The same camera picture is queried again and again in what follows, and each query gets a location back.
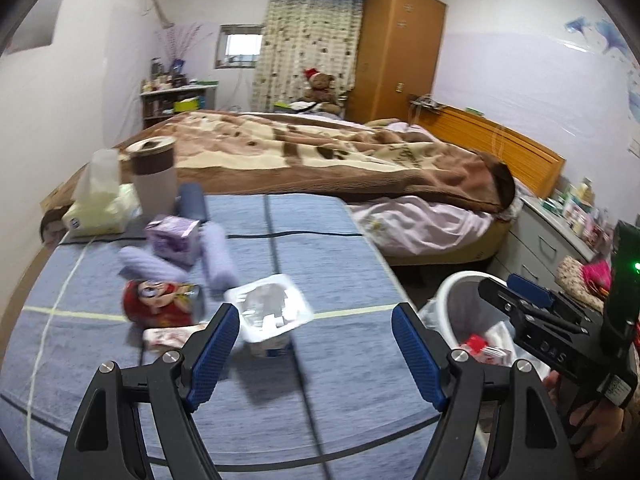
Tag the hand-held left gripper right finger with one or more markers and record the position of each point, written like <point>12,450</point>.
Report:
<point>415,355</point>

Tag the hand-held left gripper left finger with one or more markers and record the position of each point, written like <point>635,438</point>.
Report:
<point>215,355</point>

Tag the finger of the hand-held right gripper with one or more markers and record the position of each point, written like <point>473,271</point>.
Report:
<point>500,297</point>
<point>530,290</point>

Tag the cream wrapper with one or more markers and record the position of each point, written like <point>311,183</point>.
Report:
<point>170,337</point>

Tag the red small packet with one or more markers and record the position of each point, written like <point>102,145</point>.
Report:
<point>472,345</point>

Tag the white round trash bin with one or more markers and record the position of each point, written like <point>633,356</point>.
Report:
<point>441,287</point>

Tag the white plastic tray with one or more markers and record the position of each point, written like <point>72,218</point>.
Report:
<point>270,305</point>

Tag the red cartoon can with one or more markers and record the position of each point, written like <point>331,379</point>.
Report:
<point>155,305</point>

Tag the purple box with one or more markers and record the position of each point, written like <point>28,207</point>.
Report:
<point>172,240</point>

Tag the person's right hand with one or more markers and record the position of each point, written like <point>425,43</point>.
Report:
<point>600,435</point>

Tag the clear bin liner bag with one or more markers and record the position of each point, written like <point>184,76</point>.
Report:
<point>465,310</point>

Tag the floral quilted garment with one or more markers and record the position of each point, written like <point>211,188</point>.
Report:
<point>570,280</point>

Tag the grey dresser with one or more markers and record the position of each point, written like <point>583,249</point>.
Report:
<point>530,245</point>

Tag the pink cloth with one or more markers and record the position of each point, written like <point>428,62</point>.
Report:
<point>597,275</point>

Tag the group of medicine boxes and bottles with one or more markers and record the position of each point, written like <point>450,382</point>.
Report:
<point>580,210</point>

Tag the pink bed sheet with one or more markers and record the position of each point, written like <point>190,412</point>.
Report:
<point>415,220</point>

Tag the blue checked table cloth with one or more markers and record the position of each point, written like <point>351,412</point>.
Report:
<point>325,270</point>

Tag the wooden bed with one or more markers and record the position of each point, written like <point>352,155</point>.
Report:
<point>500,145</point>

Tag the brown white thermos cup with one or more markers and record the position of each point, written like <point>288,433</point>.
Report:
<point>155,185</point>

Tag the yellow tissue pack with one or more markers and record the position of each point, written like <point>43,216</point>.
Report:
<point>95,210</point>

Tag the power strip with chargers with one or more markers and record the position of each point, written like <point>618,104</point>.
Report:
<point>425,104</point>

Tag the brown patterned blanket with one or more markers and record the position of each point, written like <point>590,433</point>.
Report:
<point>325,160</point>

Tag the green box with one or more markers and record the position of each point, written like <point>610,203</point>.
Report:
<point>186,105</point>

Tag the white shelf desk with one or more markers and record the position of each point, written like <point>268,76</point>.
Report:
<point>170,92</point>

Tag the wooden wardrobe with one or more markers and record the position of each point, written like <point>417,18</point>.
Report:
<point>395,50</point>

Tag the brown teddy bear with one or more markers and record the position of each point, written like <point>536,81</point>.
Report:
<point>322,90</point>

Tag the group of bottles on desk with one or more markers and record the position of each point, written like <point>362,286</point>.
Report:
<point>162,80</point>

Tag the small window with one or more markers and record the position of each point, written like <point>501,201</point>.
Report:
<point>240,47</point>

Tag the purple branch decoration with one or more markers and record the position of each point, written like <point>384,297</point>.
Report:
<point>177,45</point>

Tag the patterned curtain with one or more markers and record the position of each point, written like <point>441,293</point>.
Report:
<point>300,50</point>

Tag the white wall switch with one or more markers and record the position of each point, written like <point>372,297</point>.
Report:
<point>635,147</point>

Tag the blue dolphin wall sticker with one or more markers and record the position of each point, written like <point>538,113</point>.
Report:
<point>615,40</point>

